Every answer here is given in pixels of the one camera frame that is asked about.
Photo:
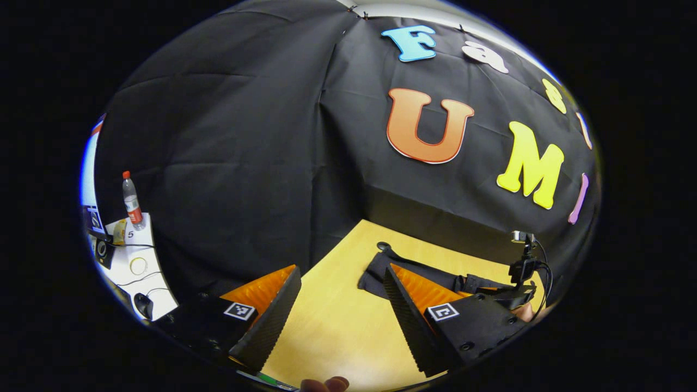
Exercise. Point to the white tape roll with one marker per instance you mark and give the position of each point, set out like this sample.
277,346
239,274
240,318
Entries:
138,265

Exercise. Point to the small yellow packet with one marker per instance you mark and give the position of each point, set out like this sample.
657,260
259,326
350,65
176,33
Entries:
119,232

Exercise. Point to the black computer mouse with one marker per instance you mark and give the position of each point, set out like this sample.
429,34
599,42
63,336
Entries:
144,306

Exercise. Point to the black backdrop cloth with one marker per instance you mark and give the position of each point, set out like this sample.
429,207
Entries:
245,136

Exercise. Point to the row of black cloth clips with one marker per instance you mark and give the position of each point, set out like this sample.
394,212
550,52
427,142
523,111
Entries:
359,12

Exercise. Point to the small black device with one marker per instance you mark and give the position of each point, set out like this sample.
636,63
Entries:
103,253

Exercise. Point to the white blue poster board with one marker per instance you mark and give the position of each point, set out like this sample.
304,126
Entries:
88,179

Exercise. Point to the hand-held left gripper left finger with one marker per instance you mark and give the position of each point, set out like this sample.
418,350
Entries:
269,321

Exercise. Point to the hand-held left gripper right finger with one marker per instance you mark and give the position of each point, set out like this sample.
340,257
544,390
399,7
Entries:
411,321

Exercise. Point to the white side table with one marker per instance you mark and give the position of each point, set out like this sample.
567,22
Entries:
139,283

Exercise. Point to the black jeans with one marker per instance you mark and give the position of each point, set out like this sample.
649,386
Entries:
374,279

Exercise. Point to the clear plastic bottle red cap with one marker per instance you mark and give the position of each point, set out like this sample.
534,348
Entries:
132,202

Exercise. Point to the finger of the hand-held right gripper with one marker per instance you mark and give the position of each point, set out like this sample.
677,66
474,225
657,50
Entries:
482,282
517,298

